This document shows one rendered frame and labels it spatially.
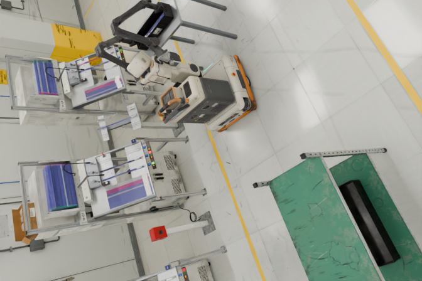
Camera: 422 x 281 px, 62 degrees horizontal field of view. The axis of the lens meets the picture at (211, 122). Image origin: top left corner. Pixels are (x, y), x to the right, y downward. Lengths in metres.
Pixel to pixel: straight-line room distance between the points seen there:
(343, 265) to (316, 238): 0.20
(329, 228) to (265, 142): 1.65
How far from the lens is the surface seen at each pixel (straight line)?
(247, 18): 4.05
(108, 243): 5.80
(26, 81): 5.00
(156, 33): 3.83
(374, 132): 3.09
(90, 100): 4.70
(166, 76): 3.44
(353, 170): 2.78
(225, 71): 3.75
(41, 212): 4.22
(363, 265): 2.19
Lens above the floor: 2.82
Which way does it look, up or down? 41 degrees down
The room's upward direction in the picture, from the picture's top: 88 degrees counter-clockwise
